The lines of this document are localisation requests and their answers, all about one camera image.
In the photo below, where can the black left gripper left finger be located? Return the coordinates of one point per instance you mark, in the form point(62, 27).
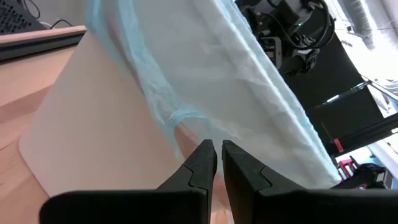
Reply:
point(140, 207)

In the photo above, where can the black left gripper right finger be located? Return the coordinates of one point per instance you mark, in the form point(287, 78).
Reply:
point(311, 207)

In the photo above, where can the light blue plastic trash bag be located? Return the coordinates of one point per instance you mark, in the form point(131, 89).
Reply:
point(233, 77)

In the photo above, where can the black perforated case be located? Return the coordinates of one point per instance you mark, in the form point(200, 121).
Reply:
point(15, 15)

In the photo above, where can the black partition wall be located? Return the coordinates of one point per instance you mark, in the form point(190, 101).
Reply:
point(335, 93)

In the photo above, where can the white plastic trash bin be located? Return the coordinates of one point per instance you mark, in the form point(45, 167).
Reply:
point(93, 124)

